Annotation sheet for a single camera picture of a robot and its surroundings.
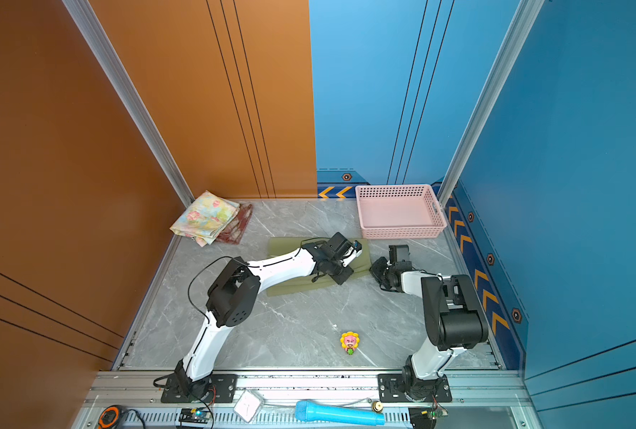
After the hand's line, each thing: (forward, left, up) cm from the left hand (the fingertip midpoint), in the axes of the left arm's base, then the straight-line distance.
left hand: (348, 270), depth 95 cm
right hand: (+2, -7, -2) cm, 8 cm away
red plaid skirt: (+18, +45, -1) cm, 49 cm away
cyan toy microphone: (-42, +12, +1) cm, 44 cm away
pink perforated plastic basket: (+32, -24, -3) cm, 40 cm away
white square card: (-40, +28, -1) cm, 49 cm away
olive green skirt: (+14, +24, -4) cm, 28 cm away
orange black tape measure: (-43, +63, 0) cm, 76 cm away
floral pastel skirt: (+21, +57, +3) cm, 61 cm away
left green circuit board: (-42, +41, -4) cm, 59 cm away
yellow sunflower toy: (-25, +1, +2) cm, 25 cm away
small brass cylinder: (-40, -6, +1) cm, 41 cm away
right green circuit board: (-42, -21, -2) cm, 47 cm away
